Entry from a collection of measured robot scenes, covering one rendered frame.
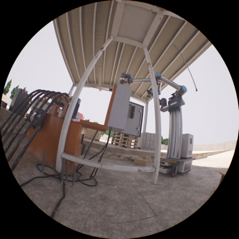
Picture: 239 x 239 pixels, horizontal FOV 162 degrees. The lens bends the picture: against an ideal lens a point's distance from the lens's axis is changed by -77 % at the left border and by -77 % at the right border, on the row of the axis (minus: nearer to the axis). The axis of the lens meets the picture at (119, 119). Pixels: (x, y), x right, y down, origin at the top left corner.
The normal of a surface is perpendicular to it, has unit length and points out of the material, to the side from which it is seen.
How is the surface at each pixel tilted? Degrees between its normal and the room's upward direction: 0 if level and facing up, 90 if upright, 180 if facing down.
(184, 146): 90
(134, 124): 90
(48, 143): 90
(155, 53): 172
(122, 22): 180
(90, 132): 90
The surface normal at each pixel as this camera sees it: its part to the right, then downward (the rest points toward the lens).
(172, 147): -0.92, -0.26
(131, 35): -0.18, 0.94
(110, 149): 0.17, -0.22
